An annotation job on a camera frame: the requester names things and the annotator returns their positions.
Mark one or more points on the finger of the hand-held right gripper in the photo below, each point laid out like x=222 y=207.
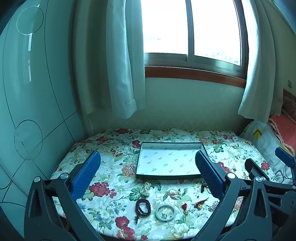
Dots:
x=254 y=167
x=285 y=155

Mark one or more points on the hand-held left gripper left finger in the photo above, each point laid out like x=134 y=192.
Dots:
x=86 y=173

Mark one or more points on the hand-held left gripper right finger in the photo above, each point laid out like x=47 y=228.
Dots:
x=208 y=176

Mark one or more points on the pearl cluster brooch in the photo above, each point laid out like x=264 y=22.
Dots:
x=214 y=205

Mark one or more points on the small red charm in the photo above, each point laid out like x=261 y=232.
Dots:
x=184 y=206

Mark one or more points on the green box with white lining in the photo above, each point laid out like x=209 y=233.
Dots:
x=168 y=160

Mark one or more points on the white jade bangle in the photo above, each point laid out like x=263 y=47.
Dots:
x=157 y=214

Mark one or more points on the white pillow with yellow print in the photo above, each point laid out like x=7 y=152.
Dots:
x=263 y=143

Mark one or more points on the pink blanket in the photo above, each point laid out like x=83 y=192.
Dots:
x=285 y=127

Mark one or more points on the floral tablecloth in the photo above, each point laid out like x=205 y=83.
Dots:
x=115 y=166

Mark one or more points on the rhinestone brooch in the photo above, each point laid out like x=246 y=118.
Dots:
x=166 y=196

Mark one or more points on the brown cushion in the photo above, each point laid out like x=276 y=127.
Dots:
x=290 y=104

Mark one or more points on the pale curtain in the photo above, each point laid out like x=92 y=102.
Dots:
x=104 y=58
x=261 y=69

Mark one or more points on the wooden window sill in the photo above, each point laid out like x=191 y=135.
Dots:
x=196 y=75

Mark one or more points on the sliding window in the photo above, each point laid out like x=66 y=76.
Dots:
x=166 y=27

